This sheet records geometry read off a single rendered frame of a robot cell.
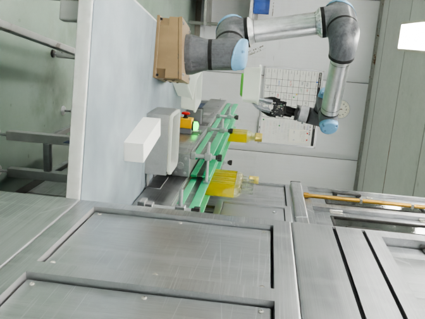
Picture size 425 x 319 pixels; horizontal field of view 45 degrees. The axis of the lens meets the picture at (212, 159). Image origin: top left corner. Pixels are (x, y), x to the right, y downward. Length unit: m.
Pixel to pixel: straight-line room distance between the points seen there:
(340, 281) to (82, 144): 0.65
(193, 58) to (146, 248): 1.04
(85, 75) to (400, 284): 0.79
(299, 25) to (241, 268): 1.26
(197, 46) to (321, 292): 1.23
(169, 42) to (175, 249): 1.01
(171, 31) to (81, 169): 0.79
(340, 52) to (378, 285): 1.16
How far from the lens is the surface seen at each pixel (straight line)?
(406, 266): 1.08
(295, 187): 2.71
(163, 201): 1.73
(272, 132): 8.03
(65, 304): 0.82
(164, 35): 1.86
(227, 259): 0.97
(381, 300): 0.89
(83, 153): 1.22
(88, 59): 1.22
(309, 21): 2.01
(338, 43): 1.93
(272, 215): 2.24
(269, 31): 2.02
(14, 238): 1.03
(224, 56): 1.90
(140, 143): 1.53
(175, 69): 1.84
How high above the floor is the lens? 1.16
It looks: 5 degrees down
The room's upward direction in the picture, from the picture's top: 95 degrees clockwise
